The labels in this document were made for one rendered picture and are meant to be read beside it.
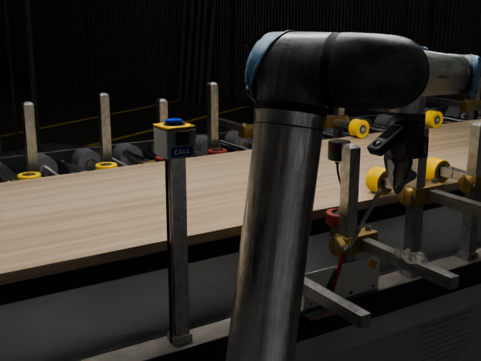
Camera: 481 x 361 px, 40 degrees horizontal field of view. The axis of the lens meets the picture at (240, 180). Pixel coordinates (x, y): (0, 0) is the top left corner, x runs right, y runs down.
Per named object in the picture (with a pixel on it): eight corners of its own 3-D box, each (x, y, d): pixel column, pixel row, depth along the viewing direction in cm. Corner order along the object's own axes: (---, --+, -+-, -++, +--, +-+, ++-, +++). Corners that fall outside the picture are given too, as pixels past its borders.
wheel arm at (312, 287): (371, 329, 146) (372, 311, 145) (359, 332, 145) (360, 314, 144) (262, 265, 182) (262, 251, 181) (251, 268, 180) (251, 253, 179)
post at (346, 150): (353, 313, 185) (361, 144, 172) (343, 316, 183) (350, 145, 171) (344, 309, 188) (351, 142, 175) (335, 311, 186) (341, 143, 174)
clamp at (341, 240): (377, 248, 183) (379, 231, 182) (339, 258, 176) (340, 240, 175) (363, 243, 188) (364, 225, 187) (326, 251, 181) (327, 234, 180)
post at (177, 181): (192, 342, 157) (188, 156, 146) (174, 347, 155) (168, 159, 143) (184, 334, 161) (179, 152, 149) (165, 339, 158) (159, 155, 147)
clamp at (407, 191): (444, 200, 193) (446, 184, 192) (411, 208, 186) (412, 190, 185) (429, 195, 198) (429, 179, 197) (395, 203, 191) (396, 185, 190)
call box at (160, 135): (196, 160, 145) (195, 124, 143) (167, 163, 142) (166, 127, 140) (182, 154, 151) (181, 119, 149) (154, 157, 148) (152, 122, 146)
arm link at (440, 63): (410, 31, 92) (487, 49, 150) (326, 29, 98) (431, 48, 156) (403, 114, 94) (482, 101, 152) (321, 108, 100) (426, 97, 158)
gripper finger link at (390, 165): (410, 191, 176) (412, 157, 174) (394, 194, 174) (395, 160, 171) (401, 188, 179) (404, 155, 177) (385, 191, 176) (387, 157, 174)
